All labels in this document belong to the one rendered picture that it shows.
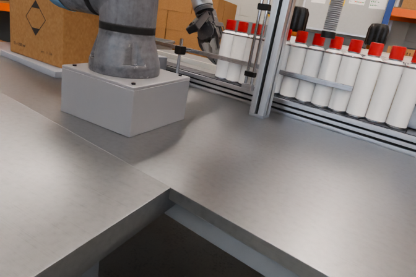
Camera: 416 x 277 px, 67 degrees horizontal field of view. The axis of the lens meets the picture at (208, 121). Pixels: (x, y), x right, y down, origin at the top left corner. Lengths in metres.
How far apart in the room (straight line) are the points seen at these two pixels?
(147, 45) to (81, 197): 0.35
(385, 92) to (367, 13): 4.32
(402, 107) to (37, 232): 0.84
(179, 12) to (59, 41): 3.58
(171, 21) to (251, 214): 4.29
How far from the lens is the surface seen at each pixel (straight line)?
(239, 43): 1.08
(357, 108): 0.96
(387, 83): 0.94
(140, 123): 0.63
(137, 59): 0.66
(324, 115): 0.95
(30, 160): 0.53
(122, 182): 0.46
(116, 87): 0.61
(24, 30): 1.26
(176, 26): 4.59
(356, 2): 5.26
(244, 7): 5.78
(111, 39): 0.66
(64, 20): 1.08
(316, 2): 5.33
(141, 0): 0.65
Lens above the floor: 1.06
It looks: 17 degrees down
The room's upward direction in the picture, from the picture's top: 10 degrees clockwise
